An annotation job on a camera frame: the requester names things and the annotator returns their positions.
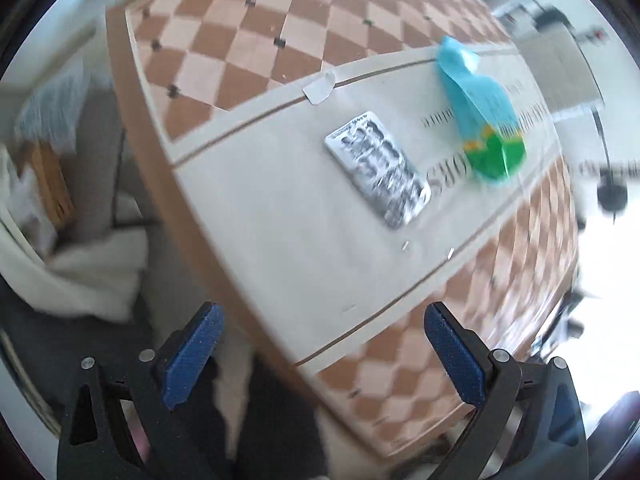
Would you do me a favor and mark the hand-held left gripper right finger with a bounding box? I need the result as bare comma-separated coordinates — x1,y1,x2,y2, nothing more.
424,301,589,480

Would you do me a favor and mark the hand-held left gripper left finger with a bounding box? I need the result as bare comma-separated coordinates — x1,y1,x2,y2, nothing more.
57,301,226,480

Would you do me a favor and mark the silver blister pack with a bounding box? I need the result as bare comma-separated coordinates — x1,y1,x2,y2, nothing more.
324,111,432,230

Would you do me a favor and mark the blue green plastic wrapper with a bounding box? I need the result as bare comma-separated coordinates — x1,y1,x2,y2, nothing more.
436,36,527,182

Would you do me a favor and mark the white cloth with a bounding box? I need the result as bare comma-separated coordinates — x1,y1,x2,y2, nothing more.
45,230,151,322

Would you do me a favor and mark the checkered tablecloth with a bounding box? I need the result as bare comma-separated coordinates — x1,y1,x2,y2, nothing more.
105,0,581,461

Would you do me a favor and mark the grey shell chair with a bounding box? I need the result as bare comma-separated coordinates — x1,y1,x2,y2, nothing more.
0,75,151,322

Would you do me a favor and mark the small white paper scrap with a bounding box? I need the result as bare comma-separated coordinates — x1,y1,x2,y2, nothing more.
302,71,337,106

